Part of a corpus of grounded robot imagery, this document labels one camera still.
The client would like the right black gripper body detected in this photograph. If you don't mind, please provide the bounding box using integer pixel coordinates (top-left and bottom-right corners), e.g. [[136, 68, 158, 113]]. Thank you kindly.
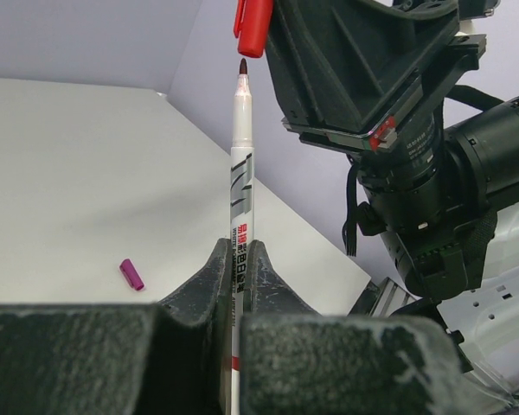
[[283, 35, 487, 229]]

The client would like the red pen cap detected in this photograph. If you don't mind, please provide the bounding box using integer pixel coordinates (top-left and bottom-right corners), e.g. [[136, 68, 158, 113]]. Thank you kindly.
[[233, 0, 274, 59]]

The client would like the red pen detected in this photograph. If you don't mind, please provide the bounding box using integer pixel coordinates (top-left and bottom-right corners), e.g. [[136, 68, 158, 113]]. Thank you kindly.
[[227, 59, 256, 415]]

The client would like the purple pen cap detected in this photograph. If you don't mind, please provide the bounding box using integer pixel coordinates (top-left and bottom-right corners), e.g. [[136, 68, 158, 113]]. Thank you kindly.
[[119, 259, 144, 291]]

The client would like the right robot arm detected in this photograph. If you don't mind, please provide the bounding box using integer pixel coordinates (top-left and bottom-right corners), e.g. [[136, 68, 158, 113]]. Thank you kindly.
[[266, 1, 519, 329]]

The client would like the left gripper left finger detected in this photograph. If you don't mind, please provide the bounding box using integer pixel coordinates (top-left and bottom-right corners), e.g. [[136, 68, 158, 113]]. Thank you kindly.
[[0, 239, 232, 414]]

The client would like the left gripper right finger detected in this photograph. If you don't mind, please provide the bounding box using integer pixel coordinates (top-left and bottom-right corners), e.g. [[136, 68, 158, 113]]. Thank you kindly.
[[239, 241, 474, 414]]

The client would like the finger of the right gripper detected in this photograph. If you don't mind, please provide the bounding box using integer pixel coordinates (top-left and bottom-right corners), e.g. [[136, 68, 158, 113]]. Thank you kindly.
[[266, 0, 458, 132]]

